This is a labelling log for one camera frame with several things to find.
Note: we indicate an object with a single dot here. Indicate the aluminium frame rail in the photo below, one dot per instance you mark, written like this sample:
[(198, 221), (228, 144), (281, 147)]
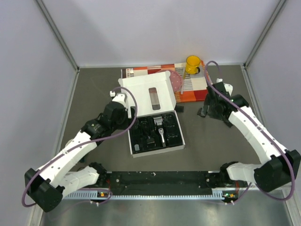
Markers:
[(268, 181)]

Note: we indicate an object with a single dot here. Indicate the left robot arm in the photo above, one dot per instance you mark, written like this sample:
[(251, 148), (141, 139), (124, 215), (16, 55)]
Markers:
[(53, 181)]

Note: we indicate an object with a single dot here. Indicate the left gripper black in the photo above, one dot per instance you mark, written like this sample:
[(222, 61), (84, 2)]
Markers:
[(128, 121)]

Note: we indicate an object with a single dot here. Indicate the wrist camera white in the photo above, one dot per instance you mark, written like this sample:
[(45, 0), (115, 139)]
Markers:
[(228, 87), (118, 97)]

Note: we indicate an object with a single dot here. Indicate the silver hair clipper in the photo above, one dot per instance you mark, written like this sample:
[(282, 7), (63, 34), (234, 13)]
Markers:
[(159, 123)]

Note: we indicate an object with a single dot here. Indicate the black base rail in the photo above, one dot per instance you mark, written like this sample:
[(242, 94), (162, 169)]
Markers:
[(163, 182)]

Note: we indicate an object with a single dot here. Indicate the pink dotted plate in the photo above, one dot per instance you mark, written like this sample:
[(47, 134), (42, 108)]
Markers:
[(175, 78)]

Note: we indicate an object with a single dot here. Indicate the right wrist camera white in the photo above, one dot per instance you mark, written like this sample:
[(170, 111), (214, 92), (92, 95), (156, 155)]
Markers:
[(228, 87)]

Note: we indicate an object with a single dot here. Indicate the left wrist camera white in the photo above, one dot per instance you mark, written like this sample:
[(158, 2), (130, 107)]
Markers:
[(118, 97)]

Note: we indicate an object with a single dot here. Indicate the yellow mug black handle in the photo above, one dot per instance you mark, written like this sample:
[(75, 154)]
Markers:
[(192, 65)]

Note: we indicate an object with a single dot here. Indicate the white cardboard box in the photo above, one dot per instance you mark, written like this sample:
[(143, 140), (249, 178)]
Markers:
[(150, 94)]

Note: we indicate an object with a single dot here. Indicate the small oil bottle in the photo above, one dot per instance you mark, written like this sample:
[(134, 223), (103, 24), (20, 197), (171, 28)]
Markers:
[(137, 148)]

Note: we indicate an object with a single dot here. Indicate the orange patterned cloth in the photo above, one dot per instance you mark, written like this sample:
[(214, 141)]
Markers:
[(194, 87)]

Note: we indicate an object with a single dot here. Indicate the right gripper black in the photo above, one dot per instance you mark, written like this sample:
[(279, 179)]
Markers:
[(208, 101)]

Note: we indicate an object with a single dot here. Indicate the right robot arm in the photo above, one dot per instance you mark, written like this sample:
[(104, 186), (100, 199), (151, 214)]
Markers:
[(278, 166)]

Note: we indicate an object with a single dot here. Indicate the black clipper comb guard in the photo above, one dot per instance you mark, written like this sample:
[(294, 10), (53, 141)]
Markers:
[(202, 112), (151, 142), (179, 109), (173, 139)]

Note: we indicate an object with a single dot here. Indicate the black plastic tray insert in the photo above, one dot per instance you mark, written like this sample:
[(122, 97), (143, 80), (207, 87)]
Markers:
[(145, 128)]

